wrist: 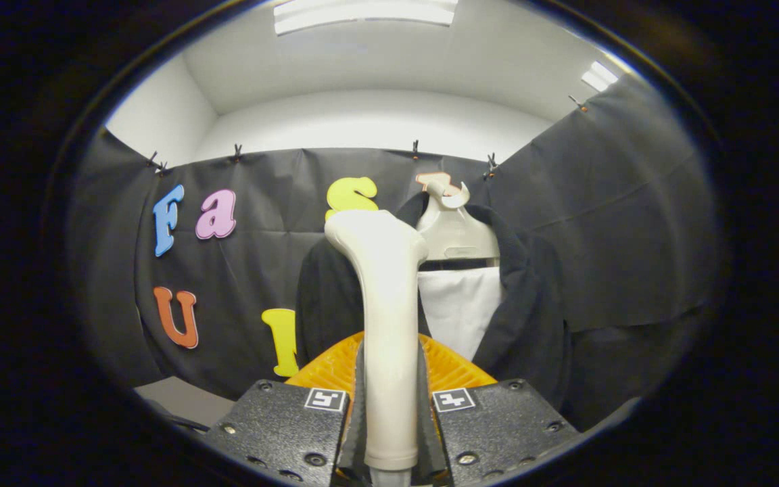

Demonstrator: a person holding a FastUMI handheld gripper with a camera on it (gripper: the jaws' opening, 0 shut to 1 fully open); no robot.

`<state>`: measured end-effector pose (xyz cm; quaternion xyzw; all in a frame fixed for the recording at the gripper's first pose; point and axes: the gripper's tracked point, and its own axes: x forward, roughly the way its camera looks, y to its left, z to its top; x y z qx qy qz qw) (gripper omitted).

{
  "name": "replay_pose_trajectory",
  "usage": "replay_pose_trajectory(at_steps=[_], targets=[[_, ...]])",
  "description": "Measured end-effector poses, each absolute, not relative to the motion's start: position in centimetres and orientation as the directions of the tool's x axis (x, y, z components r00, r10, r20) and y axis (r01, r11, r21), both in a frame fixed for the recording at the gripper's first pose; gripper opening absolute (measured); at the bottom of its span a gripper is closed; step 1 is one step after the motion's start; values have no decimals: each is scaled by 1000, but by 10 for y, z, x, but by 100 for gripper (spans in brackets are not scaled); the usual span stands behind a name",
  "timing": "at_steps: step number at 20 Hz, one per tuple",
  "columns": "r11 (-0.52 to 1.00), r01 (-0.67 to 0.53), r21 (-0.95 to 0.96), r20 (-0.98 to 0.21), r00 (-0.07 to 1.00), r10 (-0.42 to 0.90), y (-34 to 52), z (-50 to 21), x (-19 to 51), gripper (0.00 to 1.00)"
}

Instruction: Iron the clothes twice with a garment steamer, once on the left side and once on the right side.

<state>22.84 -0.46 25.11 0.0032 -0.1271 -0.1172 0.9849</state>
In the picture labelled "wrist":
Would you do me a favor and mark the white mannequin torso on stand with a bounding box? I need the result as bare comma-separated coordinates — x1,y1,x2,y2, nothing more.
415,179,505,363

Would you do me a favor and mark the black backdrop cloth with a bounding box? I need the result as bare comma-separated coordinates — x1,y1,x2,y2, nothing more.
68,71,725,434

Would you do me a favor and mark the row of black cloth clips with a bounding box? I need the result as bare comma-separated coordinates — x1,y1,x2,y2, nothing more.
148,95,590,178

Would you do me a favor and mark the black jacket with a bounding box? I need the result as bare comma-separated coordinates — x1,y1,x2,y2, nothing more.
295,191,573,413

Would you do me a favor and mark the small ceiling light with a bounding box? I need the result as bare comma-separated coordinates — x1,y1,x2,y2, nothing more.
580,61,620,92

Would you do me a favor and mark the grey cabinet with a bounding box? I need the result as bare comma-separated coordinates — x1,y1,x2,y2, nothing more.
134,375,238,427

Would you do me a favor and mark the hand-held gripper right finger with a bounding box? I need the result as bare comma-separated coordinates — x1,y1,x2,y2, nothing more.
418,333,580,486

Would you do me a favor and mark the white garment steamer head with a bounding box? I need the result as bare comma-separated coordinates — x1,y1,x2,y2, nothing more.
324,208,429,487

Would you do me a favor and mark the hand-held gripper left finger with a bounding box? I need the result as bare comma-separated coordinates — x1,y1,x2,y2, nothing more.
204,331,367,486

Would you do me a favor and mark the ceiling light panel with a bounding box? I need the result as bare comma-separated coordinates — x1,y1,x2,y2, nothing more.
273,0,459,36

